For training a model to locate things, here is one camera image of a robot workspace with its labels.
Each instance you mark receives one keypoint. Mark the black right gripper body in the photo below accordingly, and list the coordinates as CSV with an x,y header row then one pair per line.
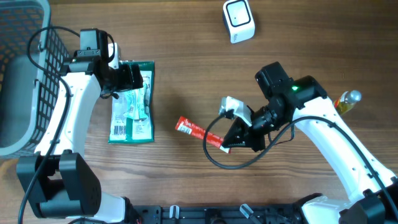
x,y
255,135

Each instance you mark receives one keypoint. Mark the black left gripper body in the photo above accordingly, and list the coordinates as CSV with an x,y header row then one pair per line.
x,y
122,79

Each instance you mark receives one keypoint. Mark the light green wipes pack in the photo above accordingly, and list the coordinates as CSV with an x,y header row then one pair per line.
x,y
136,108

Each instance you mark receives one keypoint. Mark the green glove package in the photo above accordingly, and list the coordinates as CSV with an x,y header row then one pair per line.
x,y
124,130

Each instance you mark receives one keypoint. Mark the red stick sachet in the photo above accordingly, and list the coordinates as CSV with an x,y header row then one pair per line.
x,y
186,126

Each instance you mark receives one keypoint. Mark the yellow liquid bottle silver cap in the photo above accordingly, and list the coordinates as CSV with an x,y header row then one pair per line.
x,y
347,101

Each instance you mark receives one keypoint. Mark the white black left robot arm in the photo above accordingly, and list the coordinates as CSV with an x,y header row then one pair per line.
x,y
57,181

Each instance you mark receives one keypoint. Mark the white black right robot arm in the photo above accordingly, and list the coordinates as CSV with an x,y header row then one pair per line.
x,y
371,188

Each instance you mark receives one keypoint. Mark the white barcode scanner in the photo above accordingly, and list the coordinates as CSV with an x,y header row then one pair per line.
x,y
238,20

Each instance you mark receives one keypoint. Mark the grey plastic mesh basket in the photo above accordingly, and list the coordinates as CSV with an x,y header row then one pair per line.
x,y
29,55

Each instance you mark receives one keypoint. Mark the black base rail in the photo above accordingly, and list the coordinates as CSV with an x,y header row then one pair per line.
x,y
277,213

